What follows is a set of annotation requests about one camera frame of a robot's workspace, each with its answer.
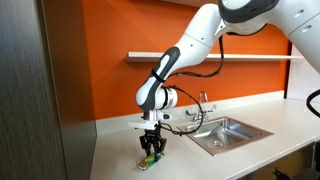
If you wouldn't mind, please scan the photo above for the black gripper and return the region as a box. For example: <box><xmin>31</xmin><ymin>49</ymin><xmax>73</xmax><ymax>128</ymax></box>
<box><xmin>139</xmin><ymin>129</ymin><xmax>168</xmax><ymax>163</ymax></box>

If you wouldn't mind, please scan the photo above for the green granola bar packet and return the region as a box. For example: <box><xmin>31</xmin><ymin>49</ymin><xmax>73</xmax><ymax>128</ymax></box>
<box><xmin>136</xmin><ymin>151</ymin><xmax>165</xmax><ymax>171</ymax></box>

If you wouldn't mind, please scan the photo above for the stainless steel sink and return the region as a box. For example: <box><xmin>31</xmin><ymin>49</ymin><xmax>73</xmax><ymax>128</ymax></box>
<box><xmin>176</xmin><ymin>115</ymin><xmax>275</xmax><ymax>157</ymax></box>

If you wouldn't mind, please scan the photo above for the dark wood cabinet panel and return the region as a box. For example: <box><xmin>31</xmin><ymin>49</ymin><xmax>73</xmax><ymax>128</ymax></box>
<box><xmin>0</xmin><ymin>0</ymin><xmax>98</xmax><ymax>180</ymax></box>

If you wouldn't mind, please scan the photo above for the white board panel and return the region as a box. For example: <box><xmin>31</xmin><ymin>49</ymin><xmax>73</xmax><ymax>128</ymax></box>
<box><xmin>285</xmin><ymin>43</ymin><xmax>320</xmax><ymax>104</ymax></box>

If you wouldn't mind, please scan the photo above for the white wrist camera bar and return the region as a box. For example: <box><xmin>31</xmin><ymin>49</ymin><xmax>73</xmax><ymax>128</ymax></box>
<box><xmin>128</xmin><ymin>120</ymin><xmax>160</xmax><ymax>131</ymax></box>

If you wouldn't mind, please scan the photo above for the chrome two-handle faucet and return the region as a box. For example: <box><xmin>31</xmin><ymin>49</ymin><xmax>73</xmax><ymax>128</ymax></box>
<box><xmin>184</xmin><ymin>90</ymin><xmax>217</xmax><ymax>124</ymax></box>

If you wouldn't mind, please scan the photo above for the white wall shelf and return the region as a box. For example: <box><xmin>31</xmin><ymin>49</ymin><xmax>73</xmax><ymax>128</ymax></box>
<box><xmin>124</xmin><ymin>51</ymin><xmax>305</xmax><ymax>64</ymax></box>

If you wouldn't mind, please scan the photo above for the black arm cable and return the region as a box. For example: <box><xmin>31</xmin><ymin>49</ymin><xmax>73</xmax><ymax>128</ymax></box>
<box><xmin>159</xmin><ymin>33</ymin><xmax>225</xmax><ymax>137</ymax></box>

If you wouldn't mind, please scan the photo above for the thick black base cable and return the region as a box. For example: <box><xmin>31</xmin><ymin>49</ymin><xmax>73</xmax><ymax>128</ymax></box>
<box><xmin>305</xmin><ymin>88</ymin><xmax>320</xmax><ymax>119</ymax></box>

